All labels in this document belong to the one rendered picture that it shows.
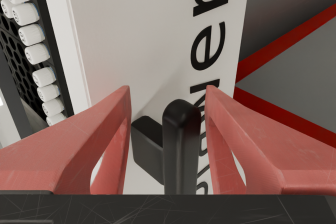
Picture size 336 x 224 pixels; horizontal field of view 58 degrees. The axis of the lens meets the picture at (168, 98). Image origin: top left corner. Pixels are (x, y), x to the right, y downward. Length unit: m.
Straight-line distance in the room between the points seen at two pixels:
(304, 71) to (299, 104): 0.08
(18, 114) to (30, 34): 0.09
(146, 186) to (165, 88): 0.06
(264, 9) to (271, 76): 0.14
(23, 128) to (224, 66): 0.19
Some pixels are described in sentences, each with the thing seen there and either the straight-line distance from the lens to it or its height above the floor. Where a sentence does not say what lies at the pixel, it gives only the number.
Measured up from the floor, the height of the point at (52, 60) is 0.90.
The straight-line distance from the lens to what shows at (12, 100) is 0.28.
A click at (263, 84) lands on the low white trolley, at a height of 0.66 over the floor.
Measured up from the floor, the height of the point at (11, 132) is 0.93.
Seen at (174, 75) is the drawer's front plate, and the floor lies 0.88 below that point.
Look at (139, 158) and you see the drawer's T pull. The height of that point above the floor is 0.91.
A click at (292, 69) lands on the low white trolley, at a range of 0.46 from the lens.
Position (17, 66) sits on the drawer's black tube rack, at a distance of 0.32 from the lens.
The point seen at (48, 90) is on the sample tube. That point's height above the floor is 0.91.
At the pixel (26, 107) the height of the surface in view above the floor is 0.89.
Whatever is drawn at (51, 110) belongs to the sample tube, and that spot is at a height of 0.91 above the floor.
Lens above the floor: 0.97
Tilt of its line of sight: 34 degrees down
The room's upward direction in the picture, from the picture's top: 121 degrees counter-clockwise
